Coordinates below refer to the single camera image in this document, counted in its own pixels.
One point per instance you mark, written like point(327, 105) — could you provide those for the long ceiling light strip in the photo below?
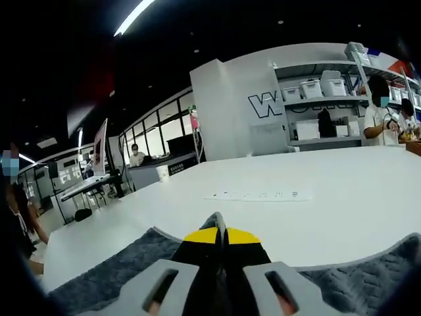
point(133, 16)

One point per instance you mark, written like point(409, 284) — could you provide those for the white open laptop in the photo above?
point(100, 148)

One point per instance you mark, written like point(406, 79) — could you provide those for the group of white storage bins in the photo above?
point(310, 89)

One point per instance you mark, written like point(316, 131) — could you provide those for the pink hanging cloth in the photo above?
point(195, 121)

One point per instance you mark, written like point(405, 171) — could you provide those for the black speaker on stand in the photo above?
point(53, 170)

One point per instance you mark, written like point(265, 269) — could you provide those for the black bag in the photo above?
point(326, 123)

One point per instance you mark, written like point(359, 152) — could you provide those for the grey metal shelf unit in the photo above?
point(325, 100)

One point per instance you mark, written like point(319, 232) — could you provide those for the wooden tray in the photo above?
point(413, 146)

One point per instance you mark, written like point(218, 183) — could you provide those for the white cardboard box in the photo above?
point(307, 129)

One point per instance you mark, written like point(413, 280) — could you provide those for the red hanging screen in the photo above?
point(92, 92)

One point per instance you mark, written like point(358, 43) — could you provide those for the black monitor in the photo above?
point(181, 145)

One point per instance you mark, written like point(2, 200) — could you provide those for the white paper cup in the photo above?
point(162, 173)

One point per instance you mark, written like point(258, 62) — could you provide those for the black framed glass partition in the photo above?
point(171, 128)

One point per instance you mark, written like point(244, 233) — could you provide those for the dark counter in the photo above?
point(154, 171)

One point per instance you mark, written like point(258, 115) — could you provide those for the short ceiling light strip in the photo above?
point(80, 136)

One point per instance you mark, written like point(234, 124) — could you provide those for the grey towel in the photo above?
point(131, 263)

